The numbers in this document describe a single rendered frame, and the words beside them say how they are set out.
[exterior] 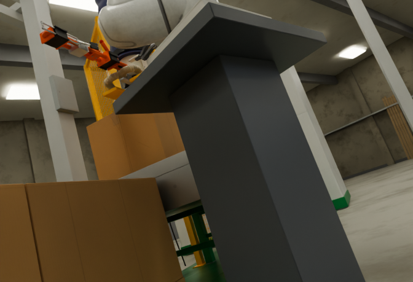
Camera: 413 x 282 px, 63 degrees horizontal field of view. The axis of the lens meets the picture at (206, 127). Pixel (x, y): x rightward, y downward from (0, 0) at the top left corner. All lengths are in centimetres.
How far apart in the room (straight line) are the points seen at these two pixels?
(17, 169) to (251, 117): 1037
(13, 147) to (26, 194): 1029
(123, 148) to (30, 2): 212
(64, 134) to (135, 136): 129
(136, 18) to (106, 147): 80
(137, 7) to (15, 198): 65
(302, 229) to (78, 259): 59
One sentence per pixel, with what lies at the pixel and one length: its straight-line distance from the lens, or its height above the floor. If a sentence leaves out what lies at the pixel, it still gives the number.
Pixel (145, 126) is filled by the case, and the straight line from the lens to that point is 160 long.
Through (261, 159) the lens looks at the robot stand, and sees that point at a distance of 84.
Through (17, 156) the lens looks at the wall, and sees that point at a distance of 1117.
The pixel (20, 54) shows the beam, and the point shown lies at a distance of 797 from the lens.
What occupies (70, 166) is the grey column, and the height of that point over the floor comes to 101.
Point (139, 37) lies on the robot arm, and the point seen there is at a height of 92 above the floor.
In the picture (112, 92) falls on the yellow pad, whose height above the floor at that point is 113.
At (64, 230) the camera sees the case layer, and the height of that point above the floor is 41.
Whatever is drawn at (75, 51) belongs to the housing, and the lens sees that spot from 173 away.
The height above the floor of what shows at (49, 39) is 123.
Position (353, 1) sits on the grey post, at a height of 210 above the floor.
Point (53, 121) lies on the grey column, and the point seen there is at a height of 140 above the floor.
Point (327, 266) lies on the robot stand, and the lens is 93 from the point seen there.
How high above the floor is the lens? 32
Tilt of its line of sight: 15 degrees up
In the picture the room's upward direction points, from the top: 19 degrees counter-clockwise
